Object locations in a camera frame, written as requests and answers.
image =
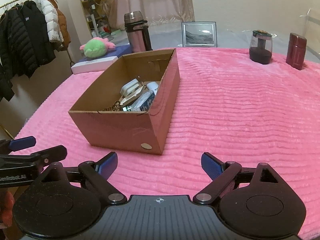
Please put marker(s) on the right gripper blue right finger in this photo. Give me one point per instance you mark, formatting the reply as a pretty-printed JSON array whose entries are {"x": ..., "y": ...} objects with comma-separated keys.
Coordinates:
[{"x": 222, "y": 176}]

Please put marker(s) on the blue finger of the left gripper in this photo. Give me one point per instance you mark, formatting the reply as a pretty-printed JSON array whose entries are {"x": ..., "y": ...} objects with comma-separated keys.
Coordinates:
[
  {"x": 22, "y": 143},
  {"x": 48, "y": 156}
]

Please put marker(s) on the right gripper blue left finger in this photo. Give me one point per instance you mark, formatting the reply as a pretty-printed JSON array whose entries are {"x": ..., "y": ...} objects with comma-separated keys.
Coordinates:
[{"x": 96, "y": 175}]

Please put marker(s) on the metal wire holder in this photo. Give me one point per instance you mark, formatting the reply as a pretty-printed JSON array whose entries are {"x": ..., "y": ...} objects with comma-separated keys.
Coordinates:
[{"x": 124, "y": 101}]

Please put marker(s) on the white plug adapter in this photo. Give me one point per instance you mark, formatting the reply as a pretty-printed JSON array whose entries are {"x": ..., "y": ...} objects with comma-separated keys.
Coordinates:
[{"x": 130, "y": 87}]

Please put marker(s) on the person's left hand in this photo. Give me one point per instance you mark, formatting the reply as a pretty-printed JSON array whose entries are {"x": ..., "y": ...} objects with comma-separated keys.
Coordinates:
[{"x": 7, "y": 203}]

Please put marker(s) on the pink plush blanket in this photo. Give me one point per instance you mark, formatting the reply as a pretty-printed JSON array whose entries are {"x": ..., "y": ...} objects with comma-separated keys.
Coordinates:
[{"x": 236, "y": 110}]

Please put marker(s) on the brown cardboard box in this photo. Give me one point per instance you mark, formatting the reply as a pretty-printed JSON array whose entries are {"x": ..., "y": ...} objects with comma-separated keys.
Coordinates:
[{"x": 104, "y": 123}]

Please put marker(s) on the clear plastic labelled box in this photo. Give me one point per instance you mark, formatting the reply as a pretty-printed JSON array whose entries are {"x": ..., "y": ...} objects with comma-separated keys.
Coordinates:
[{"x": 144, "y": 102}]

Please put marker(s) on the white blue flat box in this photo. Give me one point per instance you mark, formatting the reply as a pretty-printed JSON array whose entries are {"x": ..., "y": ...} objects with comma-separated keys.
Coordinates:
[{"x": 87, "y": 64}]

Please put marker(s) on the black down jacket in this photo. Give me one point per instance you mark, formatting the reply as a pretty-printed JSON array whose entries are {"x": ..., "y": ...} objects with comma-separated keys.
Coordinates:
[{"x": 17, "y": 52}]

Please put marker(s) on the white puffer jacket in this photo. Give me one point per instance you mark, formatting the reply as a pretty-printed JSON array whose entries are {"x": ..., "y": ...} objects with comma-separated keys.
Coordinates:
[{"x": 51, "y": 18}]

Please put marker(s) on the green pink plush toy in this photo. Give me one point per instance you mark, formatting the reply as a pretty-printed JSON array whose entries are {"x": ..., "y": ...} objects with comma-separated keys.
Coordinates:
[{"x": 97, "y": 47}]

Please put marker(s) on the brown jacket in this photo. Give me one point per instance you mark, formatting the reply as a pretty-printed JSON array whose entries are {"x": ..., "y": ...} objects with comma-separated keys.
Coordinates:
[{"x": 63, "y": 26}]

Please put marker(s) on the dark glass jar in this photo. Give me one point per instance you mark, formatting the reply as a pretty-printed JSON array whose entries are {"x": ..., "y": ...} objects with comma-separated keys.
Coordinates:
[{"x": 260, "y": 48}]

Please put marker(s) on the maroon thermos container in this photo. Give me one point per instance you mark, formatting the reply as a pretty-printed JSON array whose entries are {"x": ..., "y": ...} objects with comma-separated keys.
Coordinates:
[{"x": 296, "y": 51}]

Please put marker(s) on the silver framed picture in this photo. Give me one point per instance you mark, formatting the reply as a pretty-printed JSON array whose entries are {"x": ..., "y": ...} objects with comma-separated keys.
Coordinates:
[{"x": 199, "y": 34}]

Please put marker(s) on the pink black thermos bottle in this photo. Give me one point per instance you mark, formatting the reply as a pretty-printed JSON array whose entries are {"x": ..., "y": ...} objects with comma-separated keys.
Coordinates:
[{"x": 137, "y": 30}]

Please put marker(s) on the cluttered bookshelf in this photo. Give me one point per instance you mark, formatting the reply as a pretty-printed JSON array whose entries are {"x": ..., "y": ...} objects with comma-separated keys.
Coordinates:
[{"x": 97, "y": 21}]

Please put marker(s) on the pink curtain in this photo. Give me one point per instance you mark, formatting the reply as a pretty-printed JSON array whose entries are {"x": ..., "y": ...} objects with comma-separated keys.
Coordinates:
[{"x": 156, "y": 12}]

